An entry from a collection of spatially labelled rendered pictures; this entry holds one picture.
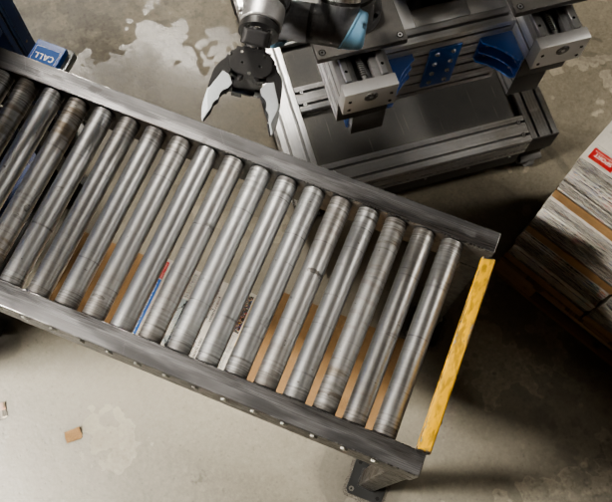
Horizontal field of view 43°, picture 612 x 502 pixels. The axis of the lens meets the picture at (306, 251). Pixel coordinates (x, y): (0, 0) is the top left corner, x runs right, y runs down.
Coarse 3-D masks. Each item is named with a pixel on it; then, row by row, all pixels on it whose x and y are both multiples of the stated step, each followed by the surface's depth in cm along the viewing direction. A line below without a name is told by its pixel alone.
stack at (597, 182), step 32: (608, 128) 175; (576, 160) 176; (608, 160) 172; (576, 192) 185; (608, 192) 175; (544, 224) 206; (576, 224) 194; (608, 224) 185; (544, 256) 220; (576, 256) 206; (608, 256) 195; (576, 288) 220; (576, 320) 234; (608, 320) 220; (608, 352) 240
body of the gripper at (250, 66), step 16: (256, 16) 132; (240, 32) 136; (272, 32) 134; (240, 48) 131; (240, 64) 129; (256, 64) 130; (272, 64) 132; (240, 80) 130; (256, 80) 129; (240, 96) 136; (256, 96) 134
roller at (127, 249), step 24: (168, 144) 175; (168, 168) 172; (144, 192) 171; (168, 192) 173; (144, 216) 168; (120, 240) 167; (144, 240) 169; (120, 264) 164; (96, 288) 163; (120, 288) 165; (96, 312) 161
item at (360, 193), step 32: (0, 64) 180; (32, 64) 180; (64, 96) 180; (96, 96) 178; (128, 96) 178; (160, 128) 176; (192, 128) 175; (256, 160) 173; (288, 160) 173; (352, 192) 171; (384, 192) 171; (416, 224) 169; (448, 224) 169; (480, 256) 171
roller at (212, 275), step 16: (256, 176) 172; (240, 192) 171; (256, 192) 171; (240, 208) 169; (224, 224) 169; (240, 224) 168; (224, 240) 167; (240, 240) 169; (208, 256) 167; (224, 256) 166; (208, 272) 164; (224, 272) 166; (208, 288) 163; (192, 304) 162; (208, 304) 163; (192, 320) 161; (176, 336) 160; (192, 336) 160
